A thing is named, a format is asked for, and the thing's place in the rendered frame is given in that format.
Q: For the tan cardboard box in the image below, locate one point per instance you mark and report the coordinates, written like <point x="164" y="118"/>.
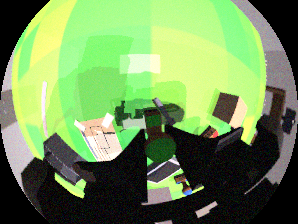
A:
<point x="230" y="109"/>

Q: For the white inspection card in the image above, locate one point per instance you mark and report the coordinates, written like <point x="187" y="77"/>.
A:
<point x="100" y="137"/>

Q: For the white flat bar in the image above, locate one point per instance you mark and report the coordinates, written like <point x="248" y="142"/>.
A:
<point x="44" y="109"/>

